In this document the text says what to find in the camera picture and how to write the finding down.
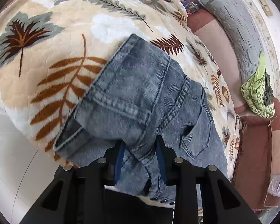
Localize grey-blue denim pants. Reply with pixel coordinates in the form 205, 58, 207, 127
53, 34, 227, 203

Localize red pink sofa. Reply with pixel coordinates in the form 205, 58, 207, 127
187, 9, 280, 210

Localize green white patterned blanket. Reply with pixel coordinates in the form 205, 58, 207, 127
241, 52, 275, 119

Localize dark grey crumpled cloth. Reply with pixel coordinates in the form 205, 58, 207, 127
264, 72, 274, 106

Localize beige leaf-print blanket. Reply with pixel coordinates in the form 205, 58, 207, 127
0, 0, 239, 178

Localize grey quilted pillow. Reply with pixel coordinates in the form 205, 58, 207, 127
198, 0, 264, 83

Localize beige wall switch plate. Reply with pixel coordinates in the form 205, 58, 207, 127
258, 0, 273, 17

